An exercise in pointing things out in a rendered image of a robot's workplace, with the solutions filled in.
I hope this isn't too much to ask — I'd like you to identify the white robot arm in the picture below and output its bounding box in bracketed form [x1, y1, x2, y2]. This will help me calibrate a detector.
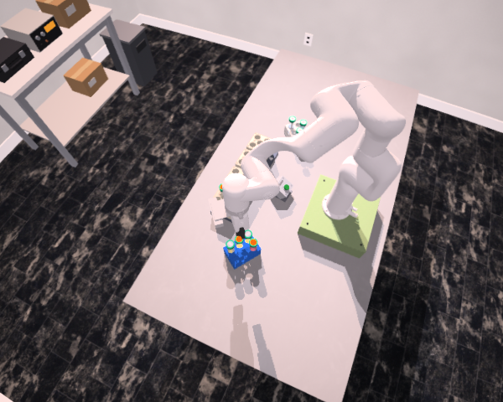
[209, 80, 406, 228]

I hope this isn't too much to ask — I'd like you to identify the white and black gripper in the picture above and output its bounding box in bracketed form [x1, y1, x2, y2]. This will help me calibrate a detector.
[231, 211, 249, 240]

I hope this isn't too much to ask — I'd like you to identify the blue tube rack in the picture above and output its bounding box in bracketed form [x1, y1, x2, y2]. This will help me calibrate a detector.
[223, 239, 261, 269]

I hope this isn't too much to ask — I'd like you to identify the pink tube with green cap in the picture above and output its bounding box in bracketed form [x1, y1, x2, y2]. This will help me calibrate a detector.
[249, 238, 258, 251]

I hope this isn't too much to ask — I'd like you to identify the white tube rack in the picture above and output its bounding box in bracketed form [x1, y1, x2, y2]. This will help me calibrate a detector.
[284, 121, 300, 137]

